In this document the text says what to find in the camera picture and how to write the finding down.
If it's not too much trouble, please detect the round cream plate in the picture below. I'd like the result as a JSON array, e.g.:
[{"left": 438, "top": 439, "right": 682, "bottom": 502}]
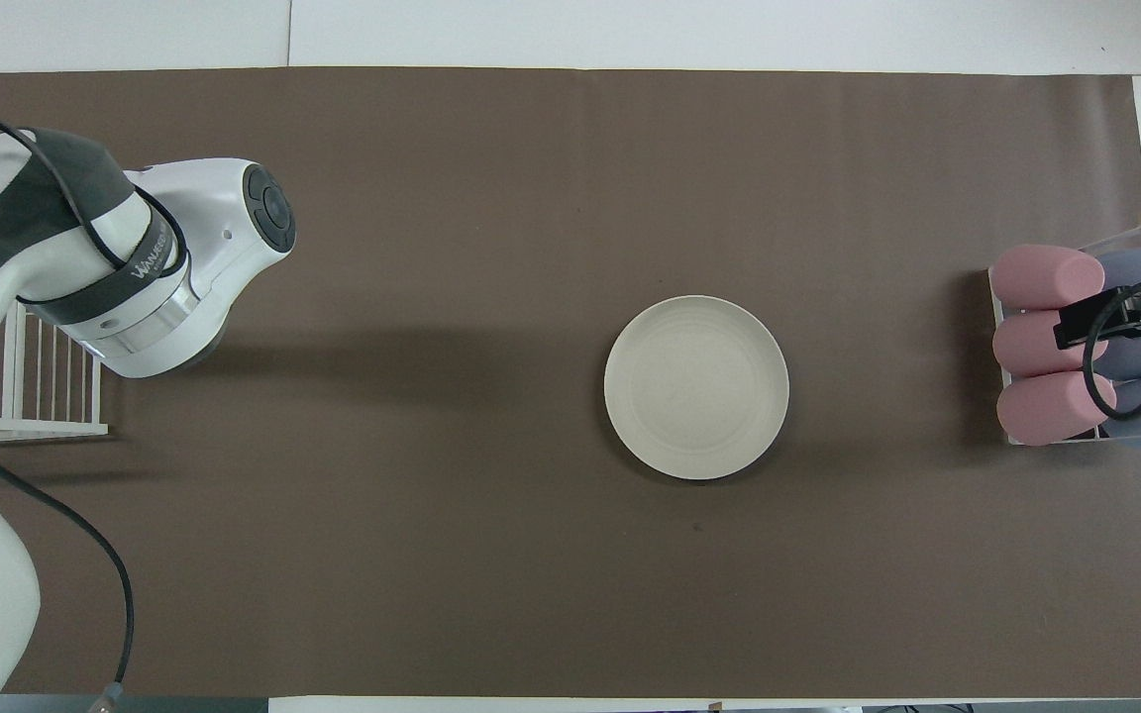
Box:
[{"left": 603, "top": 295, "right": 790, "bottom": 482}]

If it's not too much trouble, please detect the pink plastic cup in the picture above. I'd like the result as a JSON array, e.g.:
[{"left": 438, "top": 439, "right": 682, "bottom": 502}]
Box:
[
  {"left": 996, "top": 370, "right": 1118, "bottom": 447},
  {"left": 989, "top": 245, "right": 1106, "bottom": 310},
  {"left": 992, "top": 310, "right": 1110, "bottom": 377}
]

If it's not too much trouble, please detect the brown table mat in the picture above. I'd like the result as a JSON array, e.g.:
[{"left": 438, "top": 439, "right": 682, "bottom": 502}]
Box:
[{"left": 0, "top": 66, "right": 1141, "bottom": 699}]

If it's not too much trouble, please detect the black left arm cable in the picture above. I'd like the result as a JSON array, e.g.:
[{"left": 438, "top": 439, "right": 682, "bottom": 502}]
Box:
[{"left": 0, "top": 109, "right": 191, "bottom": 700}]

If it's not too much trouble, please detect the white wire dish rack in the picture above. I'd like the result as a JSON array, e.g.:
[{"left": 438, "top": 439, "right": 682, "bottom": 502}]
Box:
[{"left": 0, "top": 134, "right": 111, "bottom": 444}]

